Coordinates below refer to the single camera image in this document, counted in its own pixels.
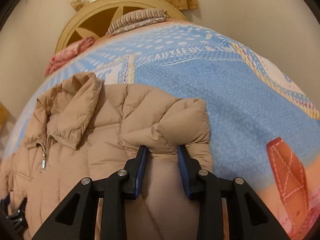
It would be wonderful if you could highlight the pink floral folded blanket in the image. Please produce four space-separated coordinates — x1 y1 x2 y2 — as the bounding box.
44 36 95 76

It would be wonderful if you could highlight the striped grey pillow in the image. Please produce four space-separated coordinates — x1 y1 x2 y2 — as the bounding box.
106 8 170 36

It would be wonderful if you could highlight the beige quilted puffer jacket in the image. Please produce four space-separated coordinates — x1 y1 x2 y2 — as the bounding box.
1 73 213 239

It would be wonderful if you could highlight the blue pink printed bedspread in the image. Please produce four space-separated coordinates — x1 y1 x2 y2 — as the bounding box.
5 22 319 239

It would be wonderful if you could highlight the cream wooden arched headboard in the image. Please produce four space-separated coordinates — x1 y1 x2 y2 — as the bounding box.
55 0 187 52

